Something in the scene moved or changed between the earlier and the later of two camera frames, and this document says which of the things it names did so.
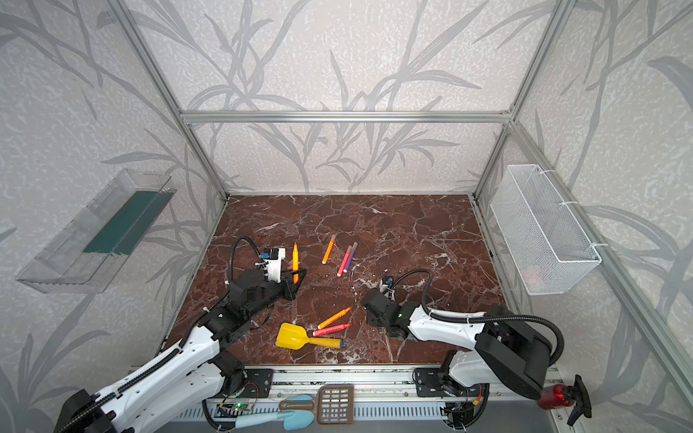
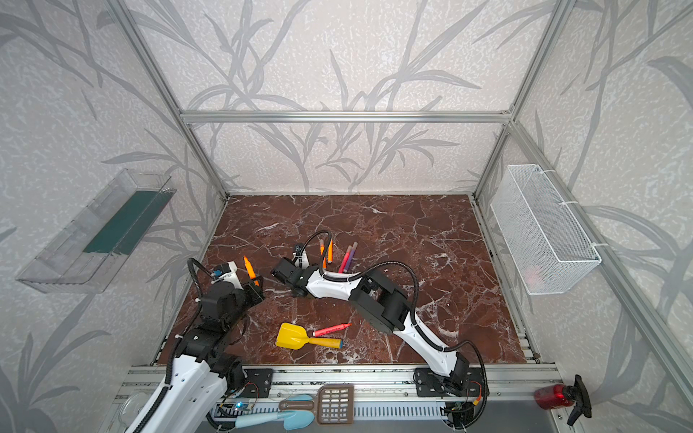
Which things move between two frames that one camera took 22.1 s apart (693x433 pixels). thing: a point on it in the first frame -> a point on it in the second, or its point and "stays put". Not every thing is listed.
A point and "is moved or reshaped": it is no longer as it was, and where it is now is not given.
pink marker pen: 345,261 stays put
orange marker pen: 334,317 -> 250,271
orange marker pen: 295,262 is moved or reshaped
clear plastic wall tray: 88,254 stays put
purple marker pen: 351,257 stays put
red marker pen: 330,329 stays put
